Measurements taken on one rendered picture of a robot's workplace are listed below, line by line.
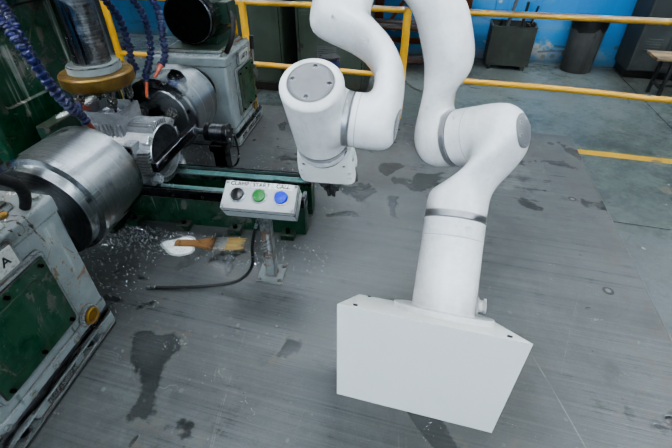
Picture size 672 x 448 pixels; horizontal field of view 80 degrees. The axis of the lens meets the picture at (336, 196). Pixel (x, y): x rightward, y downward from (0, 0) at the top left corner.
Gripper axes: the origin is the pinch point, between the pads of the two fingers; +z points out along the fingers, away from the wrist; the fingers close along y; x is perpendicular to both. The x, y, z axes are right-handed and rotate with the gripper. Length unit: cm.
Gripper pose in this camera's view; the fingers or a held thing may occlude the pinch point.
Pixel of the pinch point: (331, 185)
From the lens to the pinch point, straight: 78.6
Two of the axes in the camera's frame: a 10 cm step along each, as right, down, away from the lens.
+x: -1.2, 9.2, -3.8
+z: 0.7, 3.9, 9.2
